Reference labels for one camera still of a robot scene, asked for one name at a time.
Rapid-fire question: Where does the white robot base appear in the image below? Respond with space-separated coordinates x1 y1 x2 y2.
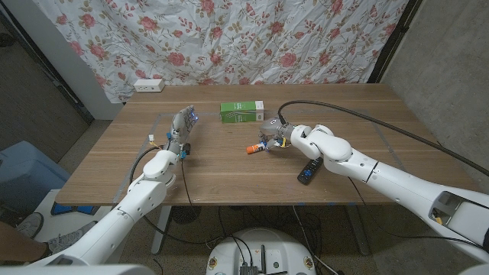
206 228 316 275

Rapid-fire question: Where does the black TV remote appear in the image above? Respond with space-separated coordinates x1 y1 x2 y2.
296 157 324 186

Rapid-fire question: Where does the white power strip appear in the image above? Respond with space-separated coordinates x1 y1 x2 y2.
133 78 166 93

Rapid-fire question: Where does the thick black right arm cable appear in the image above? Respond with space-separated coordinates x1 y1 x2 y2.
277 99 489 177

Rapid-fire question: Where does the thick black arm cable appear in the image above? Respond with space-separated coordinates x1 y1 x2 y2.
277 99 489 177
129 146 226 244

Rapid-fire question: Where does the blue-grey plastic bin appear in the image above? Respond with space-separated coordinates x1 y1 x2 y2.
0 140 72 215

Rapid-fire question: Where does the floral backdrop cloth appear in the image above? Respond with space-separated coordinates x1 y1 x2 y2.
32 0 410 104

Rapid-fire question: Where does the green cardboard package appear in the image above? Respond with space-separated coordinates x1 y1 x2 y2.
220 100 265 124

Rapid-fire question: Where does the white table leg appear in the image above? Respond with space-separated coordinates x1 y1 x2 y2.
345 205 371 256
151 205 173 255

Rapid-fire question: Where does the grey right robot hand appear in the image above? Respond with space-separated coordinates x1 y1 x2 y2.
258 117 296 153

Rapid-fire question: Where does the grey sneaker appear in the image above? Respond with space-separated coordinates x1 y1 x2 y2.
15 212 45 238

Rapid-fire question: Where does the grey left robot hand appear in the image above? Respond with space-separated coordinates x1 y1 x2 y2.
167 105 200 156

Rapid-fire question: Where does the black floor fan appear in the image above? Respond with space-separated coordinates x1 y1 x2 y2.
170 205 202 225

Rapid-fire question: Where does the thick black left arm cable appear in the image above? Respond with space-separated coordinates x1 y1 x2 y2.
129 146 226 244

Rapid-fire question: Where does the person bare leg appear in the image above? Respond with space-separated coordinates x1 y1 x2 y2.
0 221 51 264

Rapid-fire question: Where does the black backdrop pole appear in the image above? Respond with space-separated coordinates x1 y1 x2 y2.
367 0 423 84

